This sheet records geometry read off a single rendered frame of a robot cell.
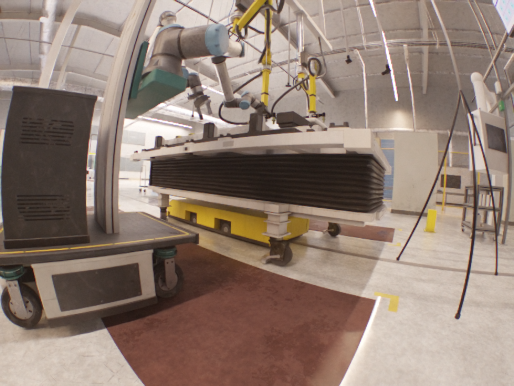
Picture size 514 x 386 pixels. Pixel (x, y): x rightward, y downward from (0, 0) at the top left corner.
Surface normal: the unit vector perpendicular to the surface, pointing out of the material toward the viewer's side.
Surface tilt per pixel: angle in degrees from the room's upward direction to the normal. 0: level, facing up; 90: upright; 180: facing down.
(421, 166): 90
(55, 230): 90
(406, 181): 90
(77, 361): 0
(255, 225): 90
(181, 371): 0
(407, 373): 0
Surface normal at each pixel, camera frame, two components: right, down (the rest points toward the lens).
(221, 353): 0.06, -1.00
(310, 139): -0.62, 0.00
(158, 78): 0.78, 0.08
